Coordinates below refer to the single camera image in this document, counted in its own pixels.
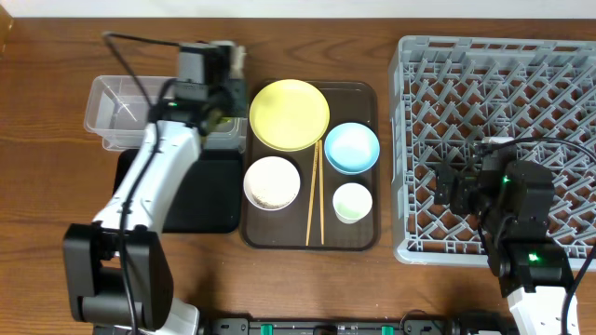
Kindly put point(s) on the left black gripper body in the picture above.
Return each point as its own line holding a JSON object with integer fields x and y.
{"x": 235, "y": 98}

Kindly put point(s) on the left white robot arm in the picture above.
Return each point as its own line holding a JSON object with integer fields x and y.
{"x": 117, "y": 272}

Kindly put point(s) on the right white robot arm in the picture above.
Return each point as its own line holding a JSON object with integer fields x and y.
{"x": 511, "y": 205}

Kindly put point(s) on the black plastic tray bin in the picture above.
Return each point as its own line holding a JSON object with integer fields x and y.
{"x": 208, "y": 200}

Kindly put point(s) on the white bowl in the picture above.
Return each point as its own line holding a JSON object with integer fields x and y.
{"x": 271, "y": 183}

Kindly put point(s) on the clear plastic bin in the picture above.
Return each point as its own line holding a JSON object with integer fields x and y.
{"x": 117, "y": 111}

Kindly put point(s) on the dark brown serving tray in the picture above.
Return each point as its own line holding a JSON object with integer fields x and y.
{"x": 302, "y": 225}

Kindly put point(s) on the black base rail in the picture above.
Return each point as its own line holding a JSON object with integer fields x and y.
{"x": 407, "y": 326}

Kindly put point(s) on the grey dishwasher rack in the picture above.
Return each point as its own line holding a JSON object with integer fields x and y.
{"x": 448, "y": 93}

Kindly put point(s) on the white cup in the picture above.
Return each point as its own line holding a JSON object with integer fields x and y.
{"x": 352, "y": 202}

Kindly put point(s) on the yellow plate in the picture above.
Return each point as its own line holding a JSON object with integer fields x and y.
{"x": 289, "y": 115}

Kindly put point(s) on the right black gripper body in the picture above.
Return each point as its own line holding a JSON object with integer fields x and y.
{"x": 444, "y": 183}

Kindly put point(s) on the wooden chopstick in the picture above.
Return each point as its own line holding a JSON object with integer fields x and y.
{"x": 321, "y": 192}
{"x": 312, "y": 193}

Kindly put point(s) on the light blue bowl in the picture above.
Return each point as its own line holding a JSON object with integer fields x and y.
{"x": 351, "y": 148}

